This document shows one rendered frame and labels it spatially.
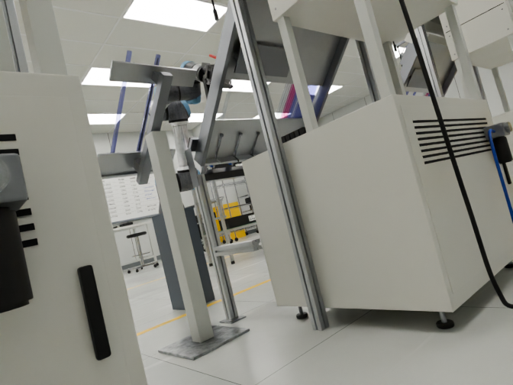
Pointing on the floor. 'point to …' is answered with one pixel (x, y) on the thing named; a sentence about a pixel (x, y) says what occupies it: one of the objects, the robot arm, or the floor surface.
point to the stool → (140, 253)
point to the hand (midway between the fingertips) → (229, 88)
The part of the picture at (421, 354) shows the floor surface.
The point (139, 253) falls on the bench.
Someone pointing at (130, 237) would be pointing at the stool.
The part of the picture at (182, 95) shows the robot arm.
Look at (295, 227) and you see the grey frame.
